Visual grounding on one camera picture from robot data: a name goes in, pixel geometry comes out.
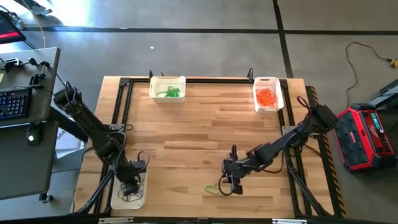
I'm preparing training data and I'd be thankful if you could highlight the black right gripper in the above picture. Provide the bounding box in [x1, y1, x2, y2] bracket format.
[221, 145, 250, 195]

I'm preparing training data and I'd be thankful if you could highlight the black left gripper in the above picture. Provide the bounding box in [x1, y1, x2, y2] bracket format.
[116, 159, 147, 197]

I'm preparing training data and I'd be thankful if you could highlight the large white plastic basket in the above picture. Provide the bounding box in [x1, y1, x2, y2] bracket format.
[110, 167, 149, 210]

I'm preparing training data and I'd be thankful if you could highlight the white printed box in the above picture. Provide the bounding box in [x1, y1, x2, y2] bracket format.
[54, 126, 85, 160]

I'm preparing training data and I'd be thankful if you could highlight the black caster wheel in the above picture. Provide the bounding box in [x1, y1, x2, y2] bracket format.
[38, 192, 54, 205]

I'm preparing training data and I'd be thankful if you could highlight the hazard striped edge strip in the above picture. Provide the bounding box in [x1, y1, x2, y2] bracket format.
[310, 85, 348, 218]

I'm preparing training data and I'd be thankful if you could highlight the black computer mouse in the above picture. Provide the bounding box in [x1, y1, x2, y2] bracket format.
[25, 122, 43, 147]

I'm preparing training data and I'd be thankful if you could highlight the grey desk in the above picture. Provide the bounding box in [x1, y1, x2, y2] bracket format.
[0, 47, 61, 200]

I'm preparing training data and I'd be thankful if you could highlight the black keyboard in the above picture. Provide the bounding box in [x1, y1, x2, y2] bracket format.
[0, 86, 33, 121]

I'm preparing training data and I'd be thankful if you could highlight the black desk clamp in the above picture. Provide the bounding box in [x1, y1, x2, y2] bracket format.
[0, 57, 24, 71]
[28, 60, 50, 87]

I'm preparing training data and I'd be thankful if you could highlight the grey metal case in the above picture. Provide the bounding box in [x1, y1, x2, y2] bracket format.
[369, 78, 398, 110]

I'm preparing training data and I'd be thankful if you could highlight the black screen with red bar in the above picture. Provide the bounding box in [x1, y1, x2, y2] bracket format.
[0, 11, 27, 45]

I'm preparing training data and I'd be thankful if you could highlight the silver metal bracket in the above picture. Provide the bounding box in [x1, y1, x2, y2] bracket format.
[272, 218, 307, 224]
[98, 217, 134, 224]

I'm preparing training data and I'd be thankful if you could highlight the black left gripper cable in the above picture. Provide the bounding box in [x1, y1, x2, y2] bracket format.
[136, 150, 151, 174]

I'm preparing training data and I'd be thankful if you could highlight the black floor cable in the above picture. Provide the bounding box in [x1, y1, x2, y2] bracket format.
[345, 41, 393, 100]

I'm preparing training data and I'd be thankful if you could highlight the yellow hanging cable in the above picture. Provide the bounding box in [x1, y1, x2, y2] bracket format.
[29, 0, 47, 49]

